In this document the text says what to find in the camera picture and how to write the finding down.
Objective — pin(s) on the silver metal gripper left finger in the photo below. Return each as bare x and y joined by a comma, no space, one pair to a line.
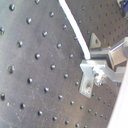
97,72

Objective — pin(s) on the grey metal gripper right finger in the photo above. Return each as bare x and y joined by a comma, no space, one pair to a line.
116,54

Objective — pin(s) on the blue object at corner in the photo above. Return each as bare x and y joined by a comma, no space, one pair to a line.
123,5

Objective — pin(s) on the white curved edge object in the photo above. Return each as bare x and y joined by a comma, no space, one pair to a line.
119,117

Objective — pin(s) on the black perforated breadboard plate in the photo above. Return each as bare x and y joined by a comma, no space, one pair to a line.
39,71

